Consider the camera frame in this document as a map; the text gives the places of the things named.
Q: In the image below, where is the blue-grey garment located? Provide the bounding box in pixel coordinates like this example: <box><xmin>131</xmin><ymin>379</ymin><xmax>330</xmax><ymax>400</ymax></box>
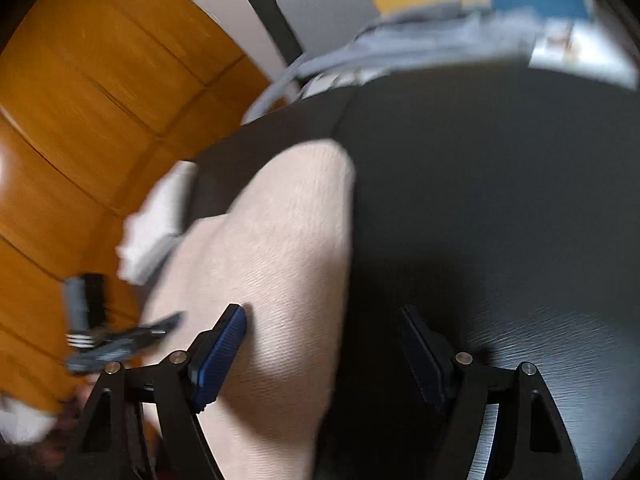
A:
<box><xmin>300</xmin><ymin>2</ymin><xmax>543</xmax><ymax>86</ymax></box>

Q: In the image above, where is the grey yellow blue chair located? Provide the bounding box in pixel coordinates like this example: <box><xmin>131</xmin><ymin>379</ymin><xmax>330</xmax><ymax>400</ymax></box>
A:
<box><xmin>241</xmin><ymin>0</ymin><xmax>596</xmax><ymax>126</ymax></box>

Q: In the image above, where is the white deer print cushion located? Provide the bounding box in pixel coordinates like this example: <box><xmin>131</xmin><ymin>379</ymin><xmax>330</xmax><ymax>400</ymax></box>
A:
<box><xmin>300</xmin><ymin>17</ymin><xmax>640</xmax><ymax>98</ymax></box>

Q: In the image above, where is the black rolled mat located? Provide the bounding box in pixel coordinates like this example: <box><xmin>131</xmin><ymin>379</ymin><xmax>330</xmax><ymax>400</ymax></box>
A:
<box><xmin>242</xmin><ymin>0</ymin><xmax>306</xmax><ymax>68</ymax></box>

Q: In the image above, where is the white folded towel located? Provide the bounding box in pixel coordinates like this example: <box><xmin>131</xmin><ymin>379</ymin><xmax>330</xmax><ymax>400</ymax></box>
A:
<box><xmin>115</xmin><ymin>160</ymin><xmax>198</xmax><ymax>285</ymax></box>

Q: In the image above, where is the beige knit sweater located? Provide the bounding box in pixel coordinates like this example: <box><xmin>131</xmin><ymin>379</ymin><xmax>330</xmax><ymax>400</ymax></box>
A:
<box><xmin>137</xmin><ymin>140</ymin><xmax>357</xmax><ymax>480</ymax></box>

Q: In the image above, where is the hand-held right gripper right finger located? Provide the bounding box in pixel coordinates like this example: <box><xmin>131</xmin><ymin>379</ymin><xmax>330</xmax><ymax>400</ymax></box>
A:
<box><xmin>397</xmin><ymin>304</ymin><xmax>586</xmax><ymax>480</ymax></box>

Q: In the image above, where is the wooden wardrobe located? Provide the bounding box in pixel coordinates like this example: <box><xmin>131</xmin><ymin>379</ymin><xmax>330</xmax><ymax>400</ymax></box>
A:
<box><xmin>0</xmin><ymin>0</ymin><xmax>281</xmax><ymax>416</ymax></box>

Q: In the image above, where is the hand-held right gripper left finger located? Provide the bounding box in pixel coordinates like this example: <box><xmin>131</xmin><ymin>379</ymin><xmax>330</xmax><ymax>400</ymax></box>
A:
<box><xmin>72</xmin><ymin>303</ymin><xmax>248</xmax><ymax>480</ymax></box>

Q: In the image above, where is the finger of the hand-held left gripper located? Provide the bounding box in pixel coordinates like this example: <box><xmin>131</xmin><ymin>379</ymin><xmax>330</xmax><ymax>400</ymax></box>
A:
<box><xmin>135</xmin><ymin>311</ymin><xmax>185</xmax><ymax>341</ymax></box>
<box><xmin>66</xmin><ymin>332</ymin><xmax>153</xmax><ymax>375</ymax></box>

